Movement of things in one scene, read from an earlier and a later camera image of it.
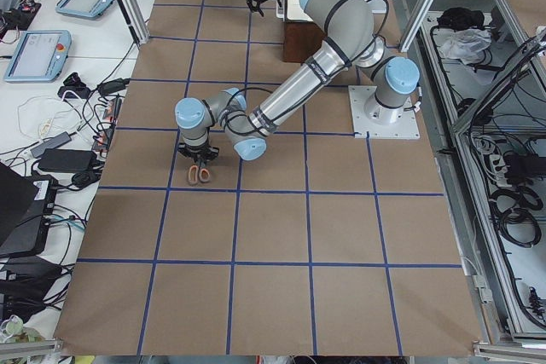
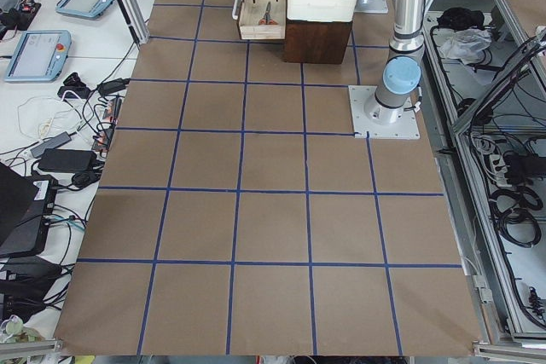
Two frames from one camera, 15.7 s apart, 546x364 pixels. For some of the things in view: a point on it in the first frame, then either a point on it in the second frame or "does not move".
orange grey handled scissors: x=199 y=171 → x=267 y=20
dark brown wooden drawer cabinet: x=301 y=39 does not move
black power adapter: x=66 y=160 does not move
